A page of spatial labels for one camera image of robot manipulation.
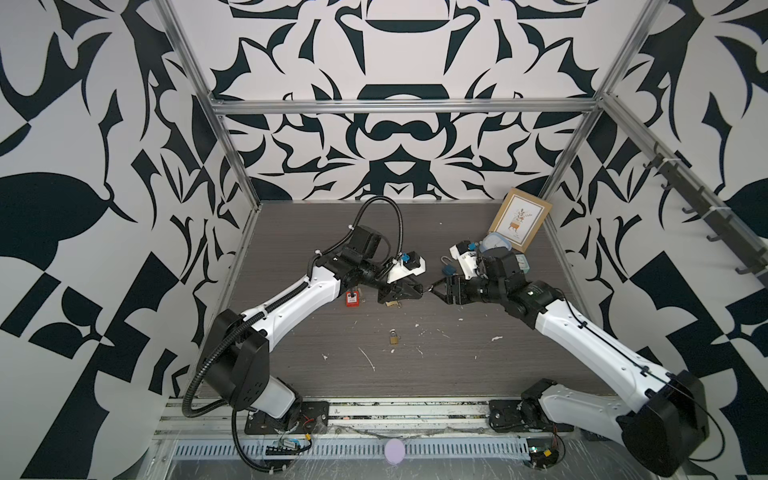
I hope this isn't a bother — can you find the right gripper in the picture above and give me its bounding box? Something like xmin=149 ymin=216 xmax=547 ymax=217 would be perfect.
xmin=428 ymin=273 xmax=507 ymax=306

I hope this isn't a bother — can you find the blue padlock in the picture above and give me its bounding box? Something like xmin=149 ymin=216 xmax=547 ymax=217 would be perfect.
xmin=440 ymin=256 xmax=457 ymax=277

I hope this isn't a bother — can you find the red padlock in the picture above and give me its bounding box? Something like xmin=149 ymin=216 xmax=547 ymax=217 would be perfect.
xmin=345 ymin=289 xmax=361 ymax=308

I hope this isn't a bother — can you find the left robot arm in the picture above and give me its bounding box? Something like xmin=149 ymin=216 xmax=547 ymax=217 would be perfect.
xmin=181 ymin=196 xmax=426 ymax=424

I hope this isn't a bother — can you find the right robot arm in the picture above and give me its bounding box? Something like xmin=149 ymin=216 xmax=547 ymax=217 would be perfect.
xmin=439 ymin=241 xmax=710 ymax=478

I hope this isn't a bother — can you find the blue round alarm clock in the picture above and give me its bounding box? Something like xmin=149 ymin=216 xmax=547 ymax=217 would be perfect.
xmin=479 ymin=232 xmax=512 ymax=252

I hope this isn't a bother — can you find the green square alarm clock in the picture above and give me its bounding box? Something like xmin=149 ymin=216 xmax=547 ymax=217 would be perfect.
xmin=516 ymin=254 xmax=530 ymax=274

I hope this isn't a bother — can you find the purple round cap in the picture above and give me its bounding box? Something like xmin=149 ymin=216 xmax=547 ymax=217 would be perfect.
xmin=384 ymin=438 xmax=406 ymax=466

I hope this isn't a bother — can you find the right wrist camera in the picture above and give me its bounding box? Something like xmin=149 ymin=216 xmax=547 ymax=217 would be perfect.
xmin=449 ymin=240 xmax=478 ymax=280

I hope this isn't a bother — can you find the wooden picture frame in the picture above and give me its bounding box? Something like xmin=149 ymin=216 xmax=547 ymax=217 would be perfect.
xmin=489 ymin=188 xmax=552 ymax=253

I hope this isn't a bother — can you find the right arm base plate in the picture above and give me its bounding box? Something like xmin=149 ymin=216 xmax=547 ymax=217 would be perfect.
xmin=488 ymin=399 xmax=540 ymax=433

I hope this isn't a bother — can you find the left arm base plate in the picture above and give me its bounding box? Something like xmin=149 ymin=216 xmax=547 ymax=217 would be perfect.
xmin=244 ymin=401 xmax=330 ymax=435

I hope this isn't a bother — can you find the black wall hook rack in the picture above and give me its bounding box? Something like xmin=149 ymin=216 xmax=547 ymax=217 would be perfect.
xmin=644 ymin=141 xmax=767 ymax=288

